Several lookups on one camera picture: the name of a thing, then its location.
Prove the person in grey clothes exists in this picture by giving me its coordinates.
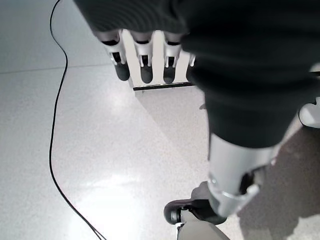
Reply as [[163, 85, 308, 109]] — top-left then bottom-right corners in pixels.
[[298, 96, 320, 130]]

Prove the grey left robot leg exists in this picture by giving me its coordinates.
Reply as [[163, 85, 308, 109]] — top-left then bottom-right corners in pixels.
[[163, 181, 231, 240]]

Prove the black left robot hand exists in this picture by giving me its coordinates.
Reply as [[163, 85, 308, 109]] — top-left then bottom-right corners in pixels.
[[72, 0, 320, 218]]

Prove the thin black floor cable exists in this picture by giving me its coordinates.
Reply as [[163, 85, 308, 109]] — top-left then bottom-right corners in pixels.
[[48, 0, 108, 240]]

